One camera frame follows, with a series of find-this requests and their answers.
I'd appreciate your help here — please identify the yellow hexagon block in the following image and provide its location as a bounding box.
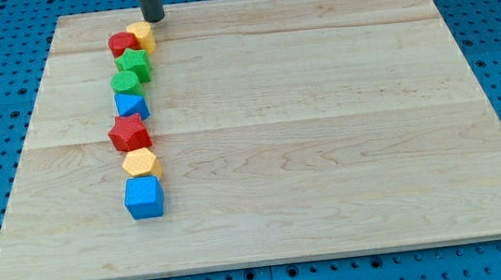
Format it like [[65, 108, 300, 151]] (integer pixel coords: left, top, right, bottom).
[[122, 147, 163, 179]]

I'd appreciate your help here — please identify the blue triangle block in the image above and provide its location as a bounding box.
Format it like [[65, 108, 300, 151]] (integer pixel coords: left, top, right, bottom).
[[114, 93, 151, 120]]

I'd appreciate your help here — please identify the green circle block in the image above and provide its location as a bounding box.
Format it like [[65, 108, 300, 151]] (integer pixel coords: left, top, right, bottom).
[[110, 70, 144, 96]]

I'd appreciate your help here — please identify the red star block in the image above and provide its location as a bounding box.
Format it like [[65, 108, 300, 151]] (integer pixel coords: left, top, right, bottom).
[[108, 113, 153, 152]]

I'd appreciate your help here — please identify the light wooden board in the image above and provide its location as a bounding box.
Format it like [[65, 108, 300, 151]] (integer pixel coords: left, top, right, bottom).
[[0, 0, 501, 280]]

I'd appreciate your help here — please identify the green star block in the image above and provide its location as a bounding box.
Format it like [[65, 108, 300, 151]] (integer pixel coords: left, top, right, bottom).
[[114, 48, 153, 83]]

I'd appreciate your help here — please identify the blue cube block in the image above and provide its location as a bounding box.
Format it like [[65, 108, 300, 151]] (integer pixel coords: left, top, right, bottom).
[[123, 175, 165, 220]]

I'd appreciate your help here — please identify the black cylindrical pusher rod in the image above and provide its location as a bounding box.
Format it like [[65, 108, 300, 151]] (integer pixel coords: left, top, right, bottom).
[[139, 0, 165, 23]]

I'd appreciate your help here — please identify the red circle block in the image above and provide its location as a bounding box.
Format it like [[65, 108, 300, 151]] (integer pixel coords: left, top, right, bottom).
[[108, 32, 140, 58]]

